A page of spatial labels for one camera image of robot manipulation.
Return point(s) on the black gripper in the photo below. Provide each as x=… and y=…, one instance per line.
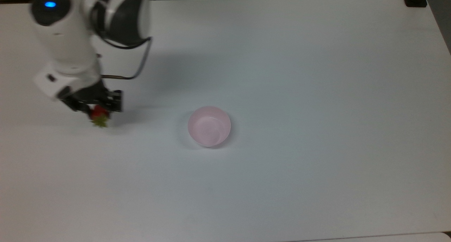
x=93, y=94

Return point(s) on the red strawberry with green leaves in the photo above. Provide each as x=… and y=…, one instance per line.
x=99, y=113

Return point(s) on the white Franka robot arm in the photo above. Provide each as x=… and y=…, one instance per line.
x=63, y=41

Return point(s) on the pink plastic bowl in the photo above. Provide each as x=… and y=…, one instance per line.
x=209, y=127

